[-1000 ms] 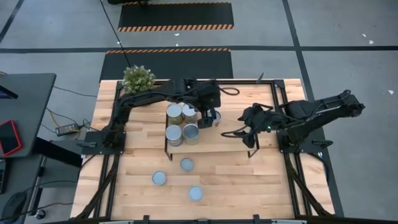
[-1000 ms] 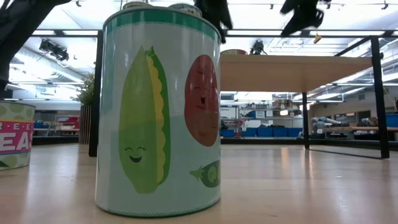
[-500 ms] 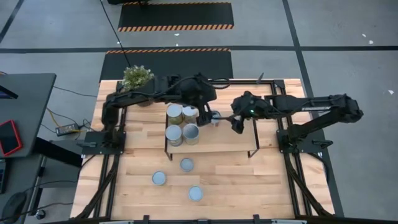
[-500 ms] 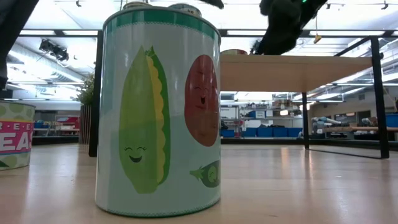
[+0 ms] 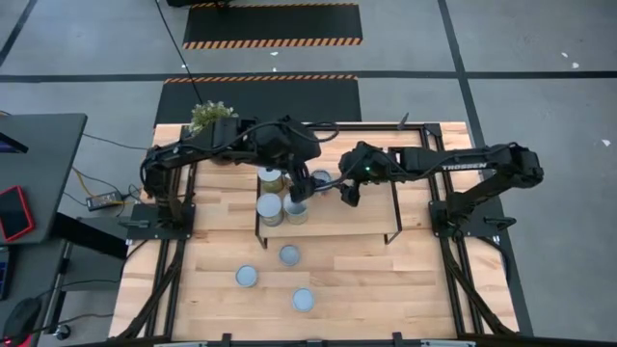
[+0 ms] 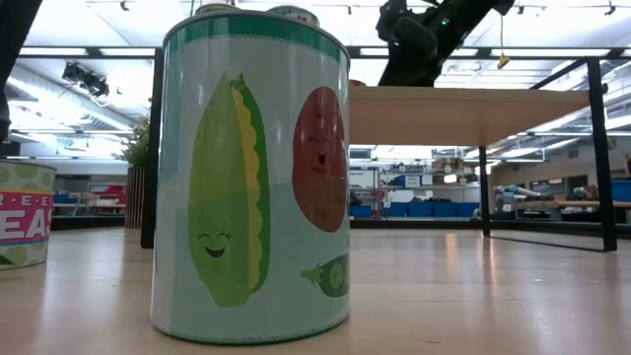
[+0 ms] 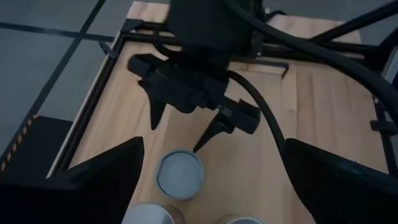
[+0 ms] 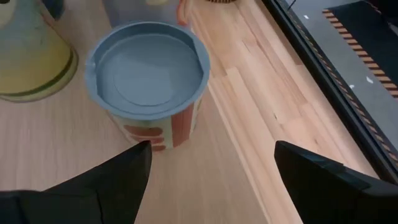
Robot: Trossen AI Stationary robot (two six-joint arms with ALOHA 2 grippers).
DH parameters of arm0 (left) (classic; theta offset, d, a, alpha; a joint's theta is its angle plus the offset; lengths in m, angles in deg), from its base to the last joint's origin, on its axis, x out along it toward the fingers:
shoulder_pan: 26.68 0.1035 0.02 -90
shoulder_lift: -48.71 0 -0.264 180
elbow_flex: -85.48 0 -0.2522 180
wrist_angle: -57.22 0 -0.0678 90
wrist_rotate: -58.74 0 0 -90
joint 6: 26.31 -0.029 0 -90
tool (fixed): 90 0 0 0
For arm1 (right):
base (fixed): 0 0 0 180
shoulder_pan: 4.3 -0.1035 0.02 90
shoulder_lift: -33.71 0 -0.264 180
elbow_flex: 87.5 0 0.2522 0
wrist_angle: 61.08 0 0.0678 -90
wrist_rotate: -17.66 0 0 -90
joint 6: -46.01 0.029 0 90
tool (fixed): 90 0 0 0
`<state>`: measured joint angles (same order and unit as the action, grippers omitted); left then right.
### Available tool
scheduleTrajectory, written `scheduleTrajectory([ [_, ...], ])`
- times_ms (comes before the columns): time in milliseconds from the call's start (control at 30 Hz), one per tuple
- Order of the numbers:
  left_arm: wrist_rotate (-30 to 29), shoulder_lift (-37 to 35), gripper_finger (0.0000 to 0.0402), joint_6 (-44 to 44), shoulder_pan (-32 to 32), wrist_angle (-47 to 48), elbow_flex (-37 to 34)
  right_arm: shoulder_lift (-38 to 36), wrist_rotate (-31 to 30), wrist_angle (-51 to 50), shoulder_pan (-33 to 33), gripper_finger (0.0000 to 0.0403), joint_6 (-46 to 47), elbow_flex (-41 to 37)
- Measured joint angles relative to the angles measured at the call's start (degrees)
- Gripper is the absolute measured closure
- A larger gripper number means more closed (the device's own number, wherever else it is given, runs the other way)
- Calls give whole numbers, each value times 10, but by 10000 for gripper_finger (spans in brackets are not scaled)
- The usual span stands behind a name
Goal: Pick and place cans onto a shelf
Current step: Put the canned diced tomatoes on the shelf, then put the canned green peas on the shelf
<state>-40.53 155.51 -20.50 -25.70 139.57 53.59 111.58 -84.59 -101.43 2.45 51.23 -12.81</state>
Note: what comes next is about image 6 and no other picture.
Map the wooden shelf with black frame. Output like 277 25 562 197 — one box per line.
140 46 618 252

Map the mixed vegetables print tin can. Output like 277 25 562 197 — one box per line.
150 9 352 346

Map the pale label tin can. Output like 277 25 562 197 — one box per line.
265 4 320 29

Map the green peas tin can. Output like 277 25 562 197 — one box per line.
0 160 57 271

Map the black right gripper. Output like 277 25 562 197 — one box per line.
378 48 440 88

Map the red storage crate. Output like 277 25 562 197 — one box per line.
88 184 127 208

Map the black ceiling spotlight cluster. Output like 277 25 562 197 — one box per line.
61 61 110 99

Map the long black ceiling rail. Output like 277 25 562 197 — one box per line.
0 45 631 61

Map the yellow hanging cord plug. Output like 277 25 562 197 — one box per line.
496 12 512 70

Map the potted plant in striped pot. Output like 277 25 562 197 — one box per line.
120 115 152 231

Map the black table edge frame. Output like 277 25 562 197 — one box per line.
50 214 631 237

